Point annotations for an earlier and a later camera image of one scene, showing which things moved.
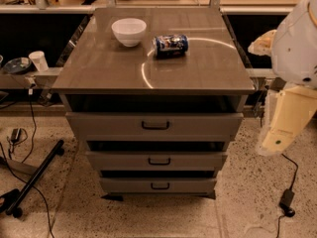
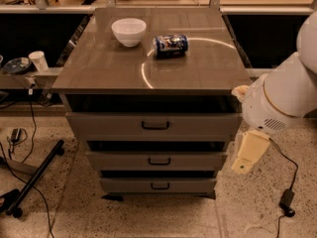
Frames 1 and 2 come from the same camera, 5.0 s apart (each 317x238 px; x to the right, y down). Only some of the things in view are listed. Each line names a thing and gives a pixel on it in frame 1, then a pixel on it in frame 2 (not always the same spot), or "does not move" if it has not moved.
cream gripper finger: x=263 y=45 → x=240 y=91
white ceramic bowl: x=129 y=31 does not move
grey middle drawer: x=157 y=160 does not move
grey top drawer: x=158 y=127 does not move
